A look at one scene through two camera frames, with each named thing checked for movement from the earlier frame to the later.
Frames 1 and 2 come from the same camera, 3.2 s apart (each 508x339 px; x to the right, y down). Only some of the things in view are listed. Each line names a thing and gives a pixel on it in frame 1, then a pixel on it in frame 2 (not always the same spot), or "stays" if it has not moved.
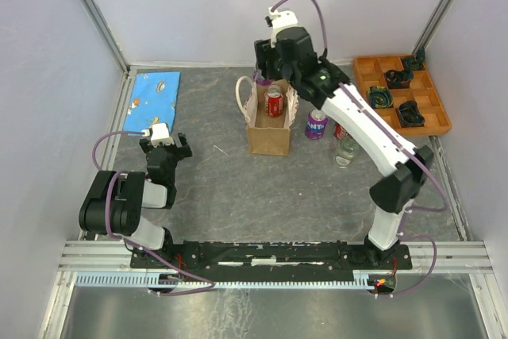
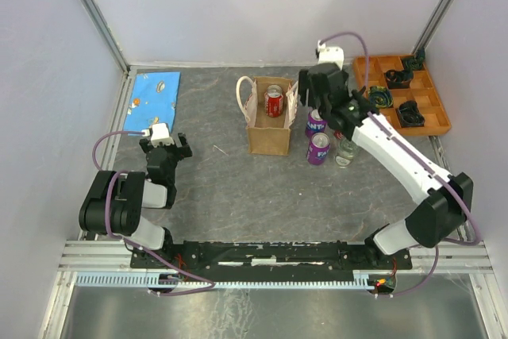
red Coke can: [274, 101] stays
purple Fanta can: [258, 77] to [318, 150]
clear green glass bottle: [345, 152] stays
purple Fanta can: [317, 125] stays
